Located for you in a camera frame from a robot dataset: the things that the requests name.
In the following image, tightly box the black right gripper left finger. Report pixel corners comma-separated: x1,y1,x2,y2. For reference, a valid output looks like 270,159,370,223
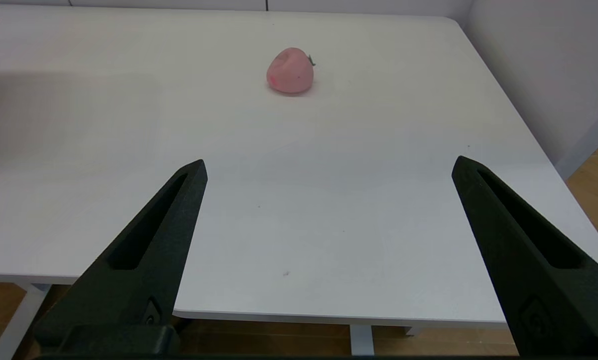
33,159,208,348

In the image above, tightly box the white table leg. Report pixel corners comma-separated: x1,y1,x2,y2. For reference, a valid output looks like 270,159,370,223
0,282,52,360
349,325,375,357

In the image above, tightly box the pink peach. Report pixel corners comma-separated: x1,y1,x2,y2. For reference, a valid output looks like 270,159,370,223
266,47,316,95

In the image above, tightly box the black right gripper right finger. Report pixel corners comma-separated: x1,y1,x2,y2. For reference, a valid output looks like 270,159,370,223
451,155,598,357

